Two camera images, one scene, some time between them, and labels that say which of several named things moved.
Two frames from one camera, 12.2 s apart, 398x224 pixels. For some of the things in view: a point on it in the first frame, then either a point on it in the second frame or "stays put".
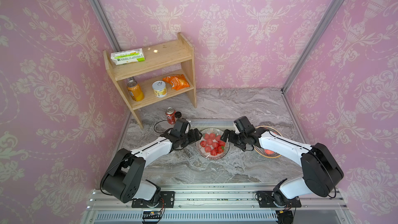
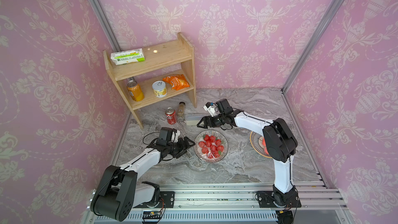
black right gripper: x=232 y=134 -> x=206 y=119
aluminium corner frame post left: x=101 y=11 stays put
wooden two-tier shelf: x=167 y=72 stays put
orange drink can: x=135 y=89 stays put
